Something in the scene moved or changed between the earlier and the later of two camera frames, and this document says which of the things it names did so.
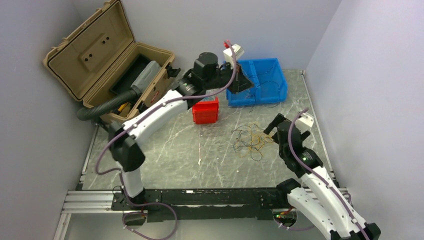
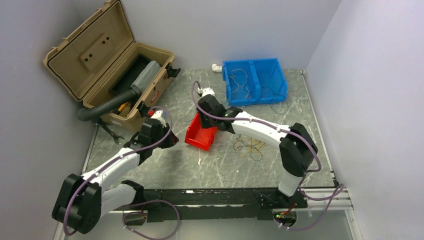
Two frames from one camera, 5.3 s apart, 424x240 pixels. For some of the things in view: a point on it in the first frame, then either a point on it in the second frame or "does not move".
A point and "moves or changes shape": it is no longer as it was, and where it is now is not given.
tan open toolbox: (100, 60) does not move
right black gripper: (279, 117) to (203, 124)
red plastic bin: (206, 112) moves or changes shape
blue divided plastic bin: (270, 85) does not move
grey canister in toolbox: (146, 77) does not move
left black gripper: (240, 83) to (171, 140)
